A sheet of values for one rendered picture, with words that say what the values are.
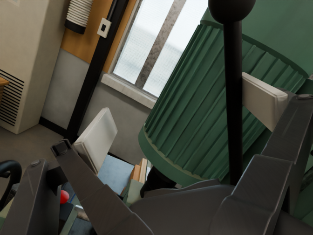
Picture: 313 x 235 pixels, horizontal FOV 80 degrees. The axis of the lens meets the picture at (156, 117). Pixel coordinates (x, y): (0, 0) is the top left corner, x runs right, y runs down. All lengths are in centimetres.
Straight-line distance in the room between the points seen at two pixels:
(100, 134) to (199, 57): 17
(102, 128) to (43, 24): 159
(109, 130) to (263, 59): 19
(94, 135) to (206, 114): 15
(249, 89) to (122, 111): 174
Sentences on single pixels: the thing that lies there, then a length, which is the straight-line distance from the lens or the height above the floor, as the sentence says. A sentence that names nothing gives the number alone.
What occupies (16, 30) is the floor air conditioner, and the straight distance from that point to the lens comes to 187.
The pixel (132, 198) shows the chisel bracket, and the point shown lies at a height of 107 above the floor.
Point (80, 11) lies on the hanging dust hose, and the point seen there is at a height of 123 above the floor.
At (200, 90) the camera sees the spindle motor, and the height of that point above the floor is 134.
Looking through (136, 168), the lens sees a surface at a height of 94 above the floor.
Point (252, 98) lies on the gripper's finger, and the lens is 17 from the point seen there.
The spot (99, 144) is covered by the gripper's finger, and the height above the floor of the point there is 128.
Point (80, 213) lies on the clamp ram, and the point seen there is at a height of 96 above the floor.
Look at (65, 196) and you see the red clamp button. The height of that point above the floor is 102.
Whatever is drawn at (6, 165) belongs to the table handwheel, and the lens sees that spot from 60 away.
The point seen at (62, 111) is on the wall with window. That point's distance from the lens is 216.
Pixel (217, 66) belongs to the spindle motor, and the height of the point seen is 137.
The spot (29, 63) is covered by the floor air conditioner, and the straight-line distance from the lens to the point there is 184.
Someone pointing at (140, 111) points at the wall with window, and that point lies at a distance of 182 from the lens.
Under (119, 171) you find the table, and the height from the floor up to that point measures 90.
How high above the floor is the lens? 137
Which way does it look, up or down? 22 degrees down
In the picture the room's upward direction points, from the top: 29 degrees clockwise
